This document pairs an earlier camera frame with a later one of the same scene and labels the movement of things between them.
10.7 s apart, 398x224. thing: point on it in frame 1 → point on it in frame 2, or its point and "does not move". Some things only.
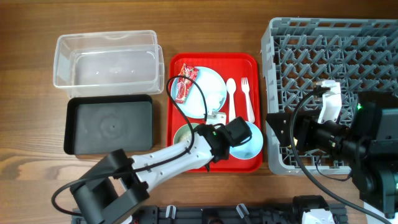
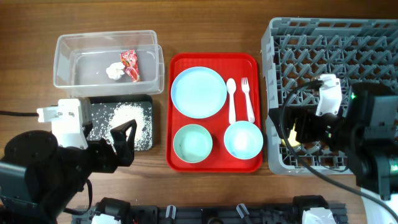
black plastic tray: [102, 124] does not move
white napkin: [214, 100] → [115, 70]
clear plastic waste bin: [127, 63] does not move
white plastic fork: [245, 87] does not move
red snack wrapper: [184, 84] → [130, 60]
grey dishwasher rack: [361, 55] does not move
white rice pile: [186, 135] → [106, 116]
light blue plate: [214, 89] does not move
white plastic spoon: [231, 86] does not move
